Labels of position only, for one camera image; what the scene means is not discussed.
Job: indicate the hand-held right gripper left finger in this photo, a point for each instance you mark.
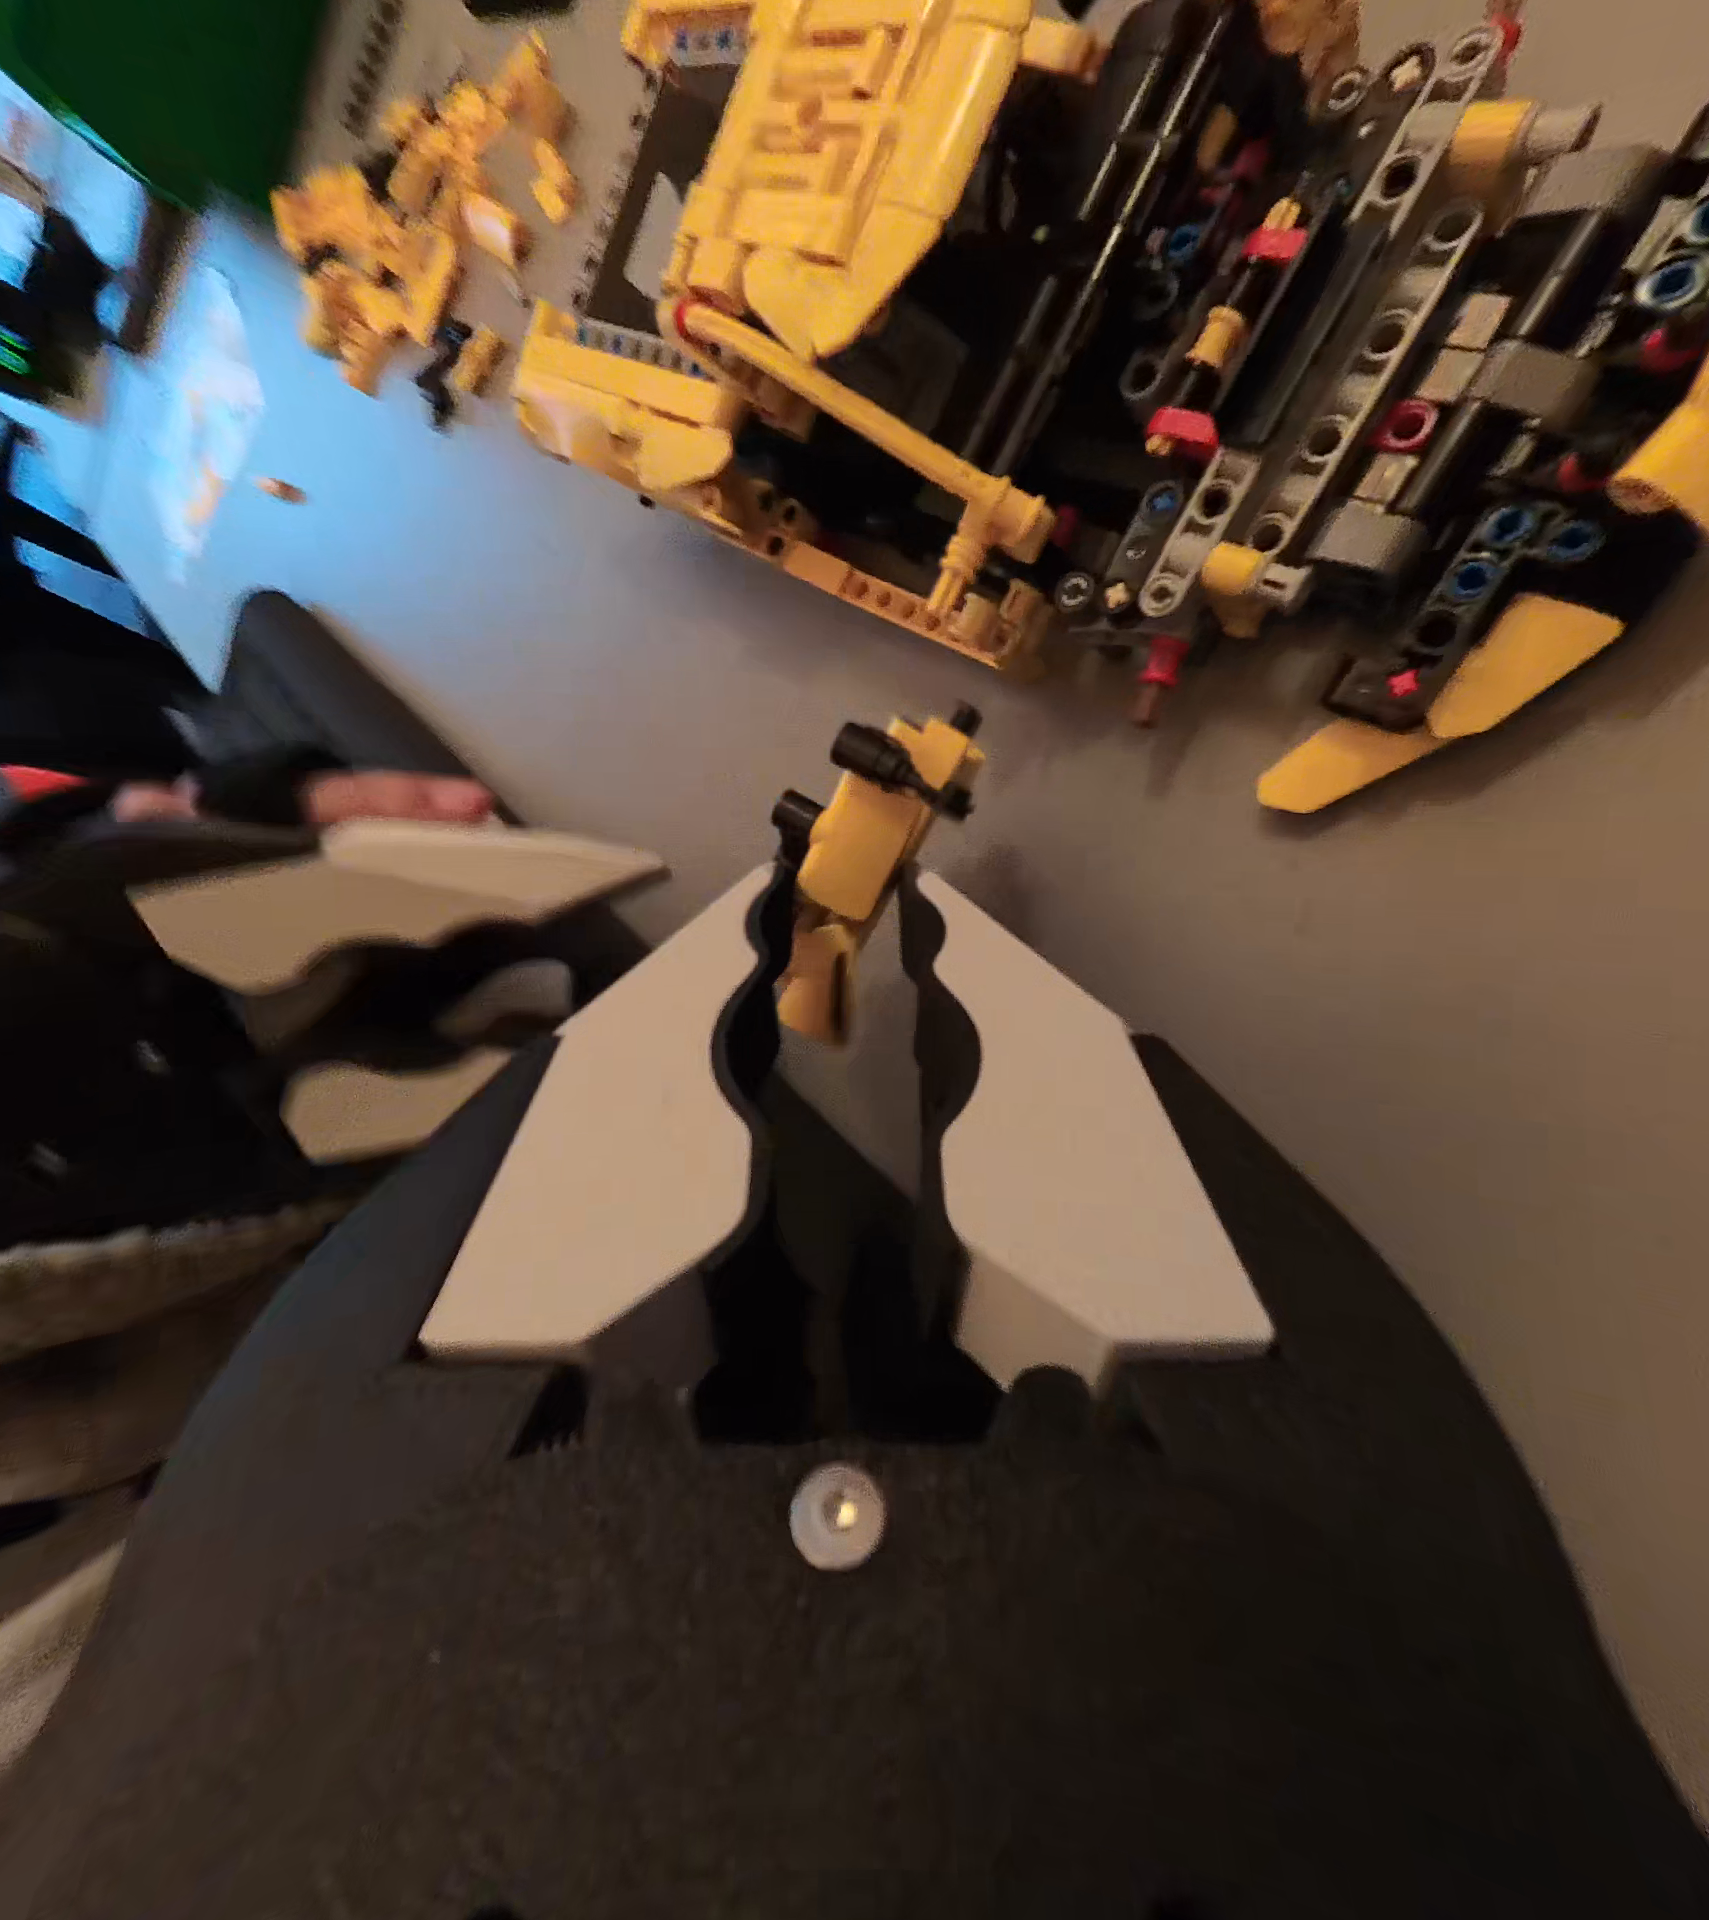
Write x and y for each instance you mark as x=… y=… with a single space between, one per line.
x=587 y=1199

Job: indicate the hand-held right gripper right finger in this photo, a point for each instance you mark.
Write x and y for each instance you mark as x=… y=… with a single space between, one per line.
x=1094 y=1199

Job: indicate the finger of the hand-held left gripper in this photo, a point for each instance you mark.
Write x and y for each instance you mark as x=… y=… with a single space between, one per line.
x=371 y=1106
x=419 y=878

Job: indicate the yellow brick side assembly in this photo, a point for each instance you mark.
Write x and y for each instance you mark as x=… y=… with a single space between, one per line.
x=870 y=838

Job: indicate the yellow brick toy car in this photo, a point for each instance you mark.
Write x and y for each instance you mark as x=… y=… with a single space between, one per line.
x=824 y=146

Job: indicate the grey desk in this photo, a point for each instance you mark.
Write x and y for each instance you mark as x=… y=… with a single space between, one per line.
x=1394 y=1126

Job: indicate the person's left hand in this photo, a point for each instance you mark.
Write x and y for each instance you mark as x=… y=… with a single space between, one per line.
x=391 y=795

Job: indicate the person's fleece-lined jacket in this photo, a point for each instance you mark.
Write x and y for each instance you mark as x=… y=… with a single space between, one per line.
x=73 y=1301

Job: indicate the pile of yellow brick pieces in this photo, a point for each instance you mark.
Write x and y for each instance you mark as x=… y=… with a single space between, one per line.
x=408 y=224

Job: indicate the small black display device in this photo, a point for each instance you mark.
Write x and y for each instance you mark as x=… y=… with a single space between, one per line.
x=8 y=351

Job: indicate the green plastic bin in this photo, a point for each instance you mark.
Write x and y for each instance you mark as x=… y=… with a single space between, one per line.
x=147 y=77

